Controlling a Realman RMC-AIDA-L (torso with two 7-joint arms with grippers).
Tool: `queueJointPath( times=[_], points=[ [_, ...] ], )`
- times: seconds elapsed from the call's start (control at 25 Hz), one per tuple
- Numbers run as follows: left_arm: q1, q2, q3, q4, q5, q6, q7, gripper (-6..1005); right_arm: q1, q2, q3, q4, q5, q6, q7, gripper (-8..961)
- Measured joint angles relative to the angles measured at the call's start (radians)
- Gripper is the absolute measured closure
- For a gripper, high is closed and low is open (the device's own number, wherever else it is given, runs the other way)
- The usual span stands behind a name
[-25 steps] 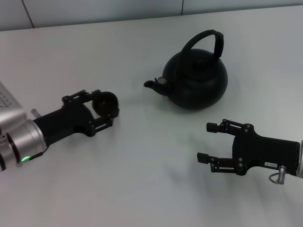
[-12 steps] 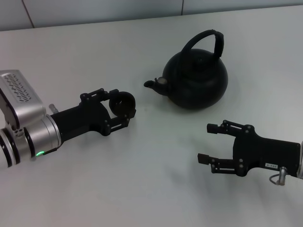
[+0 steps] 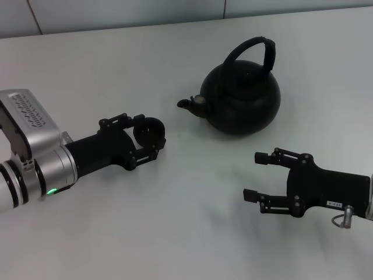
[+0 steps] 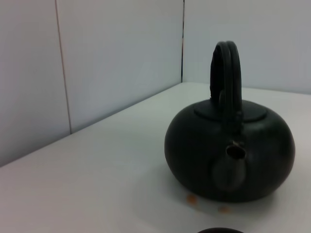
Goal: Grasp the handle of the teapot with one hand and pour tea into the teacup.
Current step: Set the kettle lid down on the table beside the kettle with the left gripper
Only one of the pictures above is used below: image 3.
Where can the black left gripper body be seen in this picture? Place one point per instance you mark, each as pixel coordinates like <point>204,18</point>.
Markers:
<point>99,151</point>

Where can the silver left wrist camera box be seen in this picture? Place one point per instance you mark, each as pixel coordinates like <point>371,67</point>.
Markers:
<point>29,116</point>

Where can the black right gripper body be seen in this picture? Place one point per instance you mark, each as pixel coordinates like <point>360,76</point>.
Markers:
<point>329,189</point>

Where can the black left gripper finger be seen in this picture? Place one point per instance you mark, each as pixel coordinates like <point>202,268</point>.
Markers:
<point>115,121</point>
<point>145,154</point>

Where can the small black teacup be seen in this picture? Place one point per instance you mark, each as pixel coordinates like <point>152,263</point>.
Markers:
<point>149,131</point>

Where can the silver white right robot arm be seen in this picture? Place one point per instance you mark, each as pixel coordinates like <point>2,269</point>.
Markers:
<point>370,198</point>

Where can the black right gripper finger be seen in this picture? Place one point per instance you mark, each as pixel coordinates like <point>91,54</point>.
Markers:
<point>250,195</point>
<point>261,157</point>

